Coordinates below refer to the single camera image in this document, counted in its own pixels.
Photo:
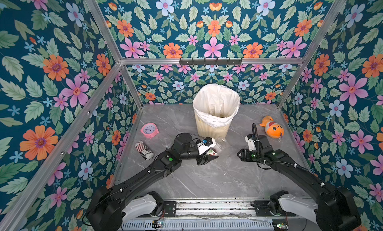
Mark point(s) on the black hook rail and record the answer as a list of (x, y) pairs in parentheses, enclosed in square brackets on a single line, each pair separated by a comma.
[(210, 61)]

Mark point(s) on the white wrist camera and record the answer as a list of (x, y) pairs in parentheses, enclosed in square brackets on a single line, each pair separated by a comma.
[(205, 145), (250, 142)]

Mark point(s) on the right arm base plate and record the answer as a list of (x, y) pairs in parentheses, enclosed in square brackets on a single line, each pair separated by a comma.
[(268, 208)]

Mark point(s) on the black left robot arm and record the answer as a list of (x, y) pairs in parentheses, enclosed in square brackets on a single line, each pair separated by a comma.
[(105, 211)]

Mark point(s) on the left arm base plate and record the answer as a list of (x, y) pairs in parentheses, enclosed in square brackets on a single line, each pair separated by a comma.
[(165, 209)]

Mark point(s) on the white plastic bin liner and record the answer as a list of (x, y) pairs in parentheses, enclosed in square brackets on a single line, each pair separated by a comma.
[(216, 105)]

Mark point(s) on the pink alarm clock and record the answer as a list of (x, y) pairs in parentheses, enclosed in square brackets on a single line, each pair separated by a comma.
[(149, 130)]

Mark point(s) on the clear jar with white lid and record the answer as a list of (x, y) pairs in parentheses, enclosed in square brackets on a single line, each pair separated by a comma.
[(220, 146)]

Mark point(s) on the striped flag pattern can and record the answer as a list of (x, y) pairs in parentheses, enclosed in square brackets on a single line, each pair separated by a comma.
[(144, 150)]

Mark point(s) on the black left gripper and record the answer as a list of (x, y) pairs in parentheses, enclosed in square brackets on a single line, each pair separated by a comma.
[(205, 160)]

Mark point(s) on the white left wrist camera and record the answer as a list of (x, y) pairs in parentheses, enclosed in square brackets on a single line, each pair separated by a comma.
[(205, 145)]

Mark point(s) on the cream ribbed trash bin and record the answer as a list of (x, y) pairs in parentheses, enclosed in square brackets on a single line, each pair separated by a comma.
[(213, 130)]

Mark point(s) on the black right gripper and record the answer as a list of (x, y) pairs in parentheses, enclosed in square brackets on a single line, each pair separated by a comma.
[(256, 143)]

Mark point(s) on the orange plush toy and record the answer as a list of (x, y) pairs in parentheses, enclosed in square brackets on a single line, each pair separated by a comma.
[(272, 128)]

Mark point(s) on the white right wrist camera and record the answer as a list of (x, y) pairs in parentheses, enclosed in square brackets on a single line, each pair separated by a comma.
[(250, 142)]

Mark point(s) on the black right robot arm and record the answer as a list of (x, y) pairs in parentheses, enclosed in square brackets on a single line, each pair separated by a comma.
[(331, 208)]

